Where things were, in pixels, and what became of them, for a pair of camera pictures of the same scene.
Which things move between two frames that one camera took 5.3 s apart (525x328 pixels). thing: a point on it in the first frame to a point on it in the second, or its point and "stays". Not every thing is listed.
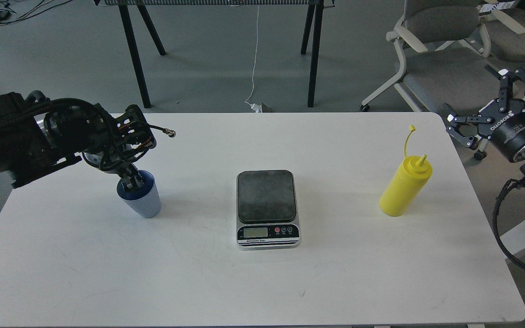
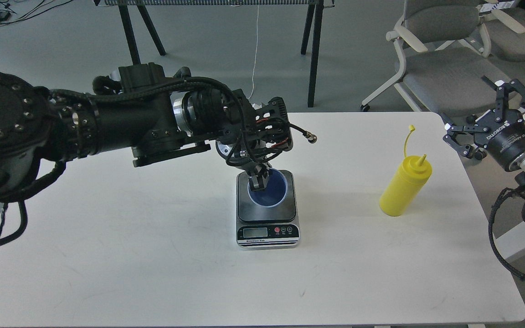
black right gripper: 510,130 to 508,133
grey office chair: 444,45 stays
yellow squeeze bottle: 409,181 stays
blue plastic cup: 145,199 to 274,193
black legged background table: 313,21 stays
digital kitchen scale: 267,214 stays
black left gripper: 124,140 to 260,131
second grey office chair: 512,32 stays
